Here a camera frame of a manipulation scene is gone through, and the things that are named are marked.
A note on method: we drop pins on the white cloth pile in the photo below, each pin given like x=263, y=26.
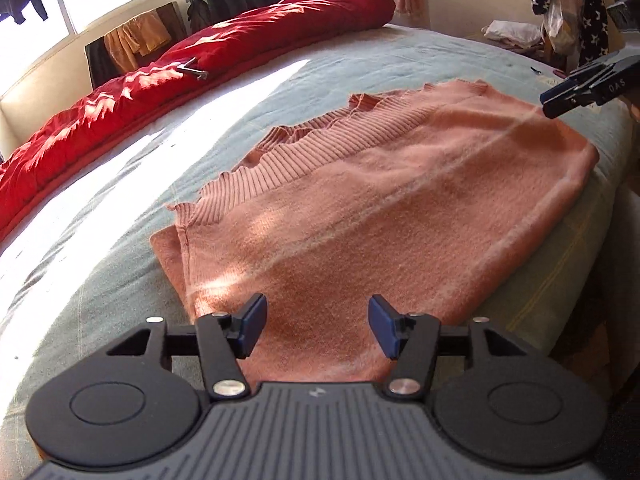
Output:
x=512, y=32

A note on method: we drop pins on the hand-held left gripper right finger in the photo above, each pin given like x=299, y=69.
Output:
x=384, y=327

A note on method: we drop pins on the clear plastic bag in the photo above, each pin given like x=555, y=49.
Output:
x=562, y=15

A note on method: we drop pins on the olive brown cloth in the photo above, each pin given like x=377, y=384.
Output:
x=500, y=47

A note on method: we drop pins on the black hanging garment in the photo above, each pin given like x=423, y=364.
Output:
x=102, y=65

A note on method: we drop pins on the orange knitted sweater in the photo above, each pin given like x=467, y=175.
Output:
x=375, y=200

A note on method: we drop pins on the orange hanging garment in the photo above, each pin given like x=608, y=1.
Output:
x=137, y=40

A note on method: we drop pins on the metal clamp on duvet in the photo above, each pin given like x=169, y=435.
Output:
x=192, y=70

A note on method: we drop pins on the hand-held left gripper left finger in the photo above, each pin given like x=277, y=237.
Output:
x=252, y=325

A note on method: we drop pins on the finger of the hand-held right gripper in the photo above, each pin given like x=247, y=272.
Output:
x=597, y=71
x=570, y=100

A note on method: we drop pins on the maroon phone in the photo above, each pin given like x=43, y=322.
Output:
x=561, y=75

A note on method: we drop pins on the red quilt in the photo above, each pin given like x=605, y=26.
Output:
x=125, y=110

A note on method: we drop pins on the star patterned dark cloth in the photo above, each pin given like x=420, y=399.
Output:
x=595, y=20

